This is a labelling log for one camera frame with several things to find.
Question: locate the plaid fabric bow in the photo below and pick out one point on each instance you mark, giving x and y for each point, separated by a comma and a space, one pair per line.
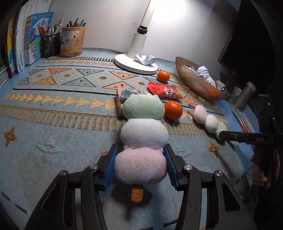
126, 93

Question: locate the grey thermos bottle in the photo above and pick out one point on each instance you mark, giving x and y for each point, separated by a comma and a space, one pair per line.
241, 101

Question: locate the white desk lamp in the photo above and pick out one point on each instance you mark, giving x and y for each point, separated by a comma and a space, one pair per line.
129, 61

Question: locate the red snack bag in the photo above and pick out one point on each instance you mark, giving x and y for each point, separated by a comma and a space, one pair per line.
164, 91

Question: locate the pastel dango plush large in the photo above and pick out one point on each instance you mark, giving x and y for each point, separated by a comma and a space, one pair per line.
142, 161

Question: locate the person's right hand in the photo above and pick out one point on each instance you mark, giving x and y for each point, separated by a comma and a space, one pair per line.
259, 179

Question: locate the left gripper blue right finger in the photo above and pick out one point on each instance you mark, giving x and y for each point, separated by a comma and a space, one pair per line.
171, 165

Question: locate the black mesh pen cup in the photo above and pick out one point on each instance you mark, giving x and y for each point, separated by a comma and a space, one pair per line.
50, 45

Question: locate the blue cover book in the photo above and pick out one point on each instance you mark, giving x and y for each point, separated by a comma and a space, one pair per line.
32, 36

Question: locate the paper ball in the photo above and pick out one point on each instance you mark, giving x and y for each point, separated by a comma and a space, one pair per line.
217, 84

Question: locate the black monitor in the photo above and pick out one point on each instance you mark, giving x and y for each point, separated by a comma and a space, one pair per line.
256, 38

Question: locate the orange mandarin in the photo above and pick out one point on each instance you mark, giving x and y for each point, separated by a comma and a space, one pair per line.
173, 110
163, 76

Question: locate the amber ribbed glass bowl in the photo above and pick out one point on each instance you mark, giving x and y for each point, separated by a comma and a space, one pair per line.
196, 83

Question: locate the yellow cover book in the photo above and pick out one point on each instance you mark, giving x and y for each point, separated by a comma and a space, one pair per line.
10, 47

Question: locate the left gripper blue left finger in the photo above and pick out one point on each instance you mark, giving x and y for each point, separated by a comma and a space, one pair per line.
109, 170

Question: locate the paper pile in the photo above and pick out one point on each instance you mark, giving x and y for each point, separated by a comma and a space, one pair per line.
201, 72

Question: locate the green tissue pack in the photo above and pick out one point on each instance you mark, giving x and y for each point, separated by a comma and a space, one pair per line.
235, 93

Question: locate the white cover book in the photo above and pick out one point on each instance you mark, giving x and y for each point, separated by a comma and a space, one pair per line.
29, 8

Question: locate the pink card box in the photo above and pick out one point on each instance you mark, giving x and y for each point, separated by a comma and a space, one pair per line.
118, 102

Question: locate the pastel dango plush small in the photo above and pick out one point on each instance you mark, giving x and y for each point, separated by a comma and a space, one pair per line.
210, 122

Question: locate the bamboo pen holder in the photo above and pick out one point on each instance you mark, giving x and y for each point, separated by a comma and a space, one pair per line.
71, 41

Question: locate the stacked books at left edge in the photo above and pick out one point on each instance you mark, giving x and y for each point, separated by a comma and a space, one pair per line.
4, 75

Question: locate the stack of notebooks right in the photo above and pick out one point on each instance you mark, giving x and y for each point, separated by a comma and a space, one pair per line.
243, 121

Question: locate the patterned blue woven mat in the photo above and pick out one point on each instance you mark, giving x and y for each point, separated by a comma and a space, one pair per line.
60, 114

